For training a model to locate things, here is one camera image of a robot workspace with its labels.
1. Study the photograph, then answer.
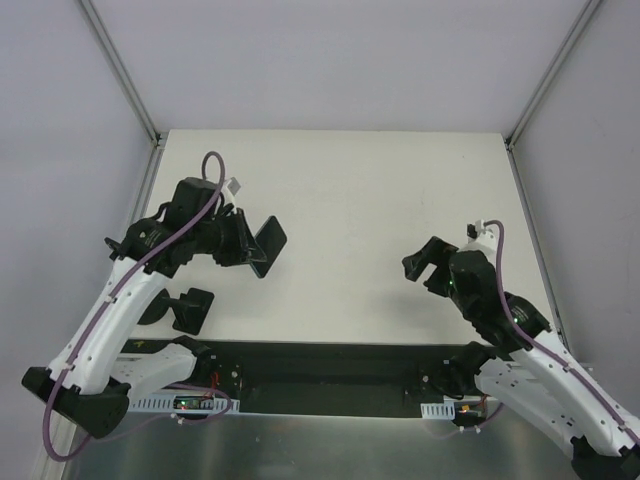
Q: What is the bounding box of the black round-base phone stand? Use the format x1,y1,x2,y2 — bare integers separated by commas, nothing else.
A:
103,237,186,326

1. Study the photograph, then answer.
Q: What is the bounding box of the purple cable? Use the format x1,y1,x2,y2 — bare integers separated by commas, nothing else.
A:
422,219,640,449
42,152,236,461

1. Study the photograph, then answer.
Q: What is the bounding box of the left aluminium frame post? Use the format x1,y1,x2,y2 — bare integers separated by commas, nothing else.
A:
75,0,169,146

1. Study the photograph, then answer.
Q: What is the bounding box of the right white cable duct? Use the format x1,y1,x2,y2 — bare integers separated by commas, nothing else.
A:
420,401,456,421

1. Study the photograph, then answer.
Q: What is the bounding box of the right aluminium frame post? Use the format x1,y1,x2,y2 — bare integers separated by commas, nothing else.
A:
503,0,604,151

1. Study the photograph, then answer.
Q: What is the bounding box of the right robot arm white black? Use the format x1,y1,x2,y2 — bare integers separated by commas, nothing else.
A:
402,230,639,479

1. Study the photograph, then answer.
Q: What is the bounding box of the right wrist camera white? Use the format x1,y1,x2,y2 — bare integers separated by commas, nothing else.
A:
467,220,499,249

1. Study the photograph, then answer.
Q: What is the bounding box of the black smartphone teal edge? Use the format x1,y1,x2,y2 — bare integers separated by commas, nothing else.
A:
251,216,288,279

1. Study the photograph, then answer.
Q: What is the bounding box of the white cable duct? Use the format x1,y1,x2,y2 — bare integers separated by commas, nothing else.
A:
420,401,456,421
128,394,240,415

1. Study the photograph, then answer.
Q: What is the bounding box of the left white cable duct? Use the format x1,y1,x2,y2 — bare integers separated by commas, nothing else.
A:
128,394,240,415

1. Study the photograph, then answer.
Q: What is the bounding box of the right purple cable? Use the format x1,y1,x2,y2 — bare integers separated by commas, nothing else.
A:
422,219,640,449

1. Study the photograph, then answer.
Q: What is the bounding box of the aluminium frame post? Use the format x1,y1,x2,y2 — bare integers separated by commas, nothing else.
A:
503,0,604,151
75,0,169,146

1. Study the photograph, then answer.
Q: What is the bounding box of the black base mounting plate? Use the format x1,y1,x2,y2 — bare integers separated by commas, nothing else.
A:
122,338,501,416

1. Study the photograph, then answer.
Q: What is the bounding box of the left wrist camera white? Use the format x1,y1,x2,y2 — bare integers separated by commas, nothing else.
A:
221,177,241,207

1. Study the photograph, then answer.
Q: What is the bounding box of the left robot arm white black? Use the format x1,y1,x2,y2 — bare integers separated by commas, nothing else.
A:
22,177,287,439

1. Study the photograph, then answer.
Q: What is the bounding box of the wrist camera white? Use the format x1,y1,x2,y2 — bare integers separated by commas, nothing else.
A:
221,177,241,207
467,220,499,249

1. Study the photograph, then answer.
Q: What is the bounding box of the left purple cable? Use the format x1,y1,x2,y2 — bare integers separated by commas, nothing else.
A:
42,152,236,461

